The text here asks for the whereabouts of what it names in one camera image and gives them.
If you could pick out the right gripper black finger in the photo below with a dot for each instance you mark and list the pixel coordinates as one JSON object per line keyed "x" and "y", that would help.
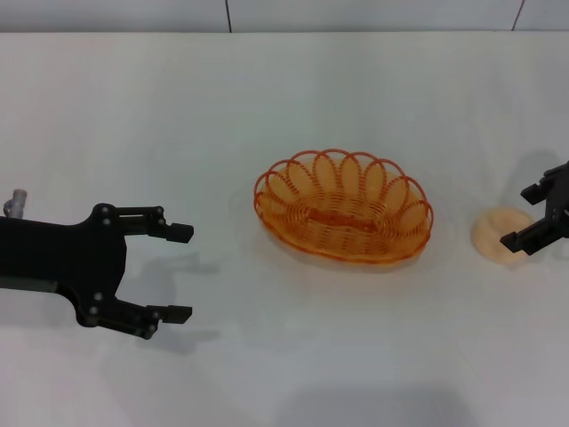
{"x": 535, "y": 193}
{"x": 533, "y": 238}

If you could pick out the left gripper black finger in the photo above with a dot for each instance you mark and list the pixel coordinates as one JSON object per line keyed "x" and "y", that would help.
{"x": 129, "y": 318}
{"x": 142, "y": 222}

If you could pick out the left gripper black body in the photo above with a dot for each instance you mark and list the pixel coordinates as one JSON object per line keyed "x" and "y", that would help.
{"x": 58, "y": 258}

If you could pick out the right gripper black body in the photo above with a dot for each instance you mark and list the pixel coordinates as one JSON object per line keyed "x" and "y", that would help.
{"x": 561, "y": 200}

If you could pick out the peach round bread bun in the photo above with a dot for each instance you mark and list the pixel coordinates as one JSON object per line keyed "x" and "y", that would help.
{"x": 493, "y": 231}

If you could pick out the grey left gripper connector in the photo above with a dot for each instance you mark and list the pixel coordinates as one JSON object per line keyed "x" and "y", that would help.
{"x": 17, "y": 202}

